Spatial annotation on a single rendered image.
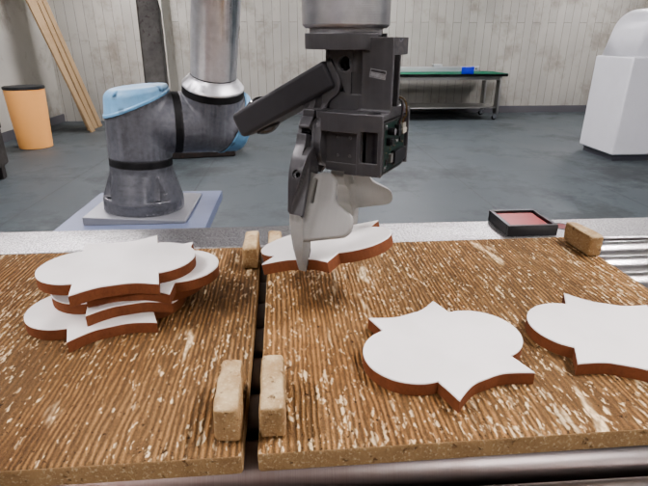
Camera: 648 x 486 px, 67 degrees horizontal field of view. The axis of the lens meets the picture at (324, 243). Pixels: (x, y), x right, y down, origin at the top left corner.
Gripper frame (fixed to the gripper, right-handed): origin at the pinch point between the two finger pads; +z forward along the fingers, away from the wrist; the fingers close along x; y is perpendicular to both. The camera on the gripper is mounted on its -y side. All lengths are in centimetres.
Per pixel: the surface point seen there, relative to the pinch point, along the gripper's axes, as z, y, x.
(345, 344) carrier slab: 5.1, 6.7, -8.7
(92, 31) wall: -30, -672, 523
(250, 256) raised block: 3.7, -9.6, 0.2
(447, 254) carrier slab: 5.2, 9.6, 15.2
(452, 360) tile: 3.9, 15.8, -8.4
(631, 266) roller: 7.6, 30.5, 27.5
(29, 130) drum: 81, -555, 317
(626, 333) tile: 3.9, 28.2, 2.4
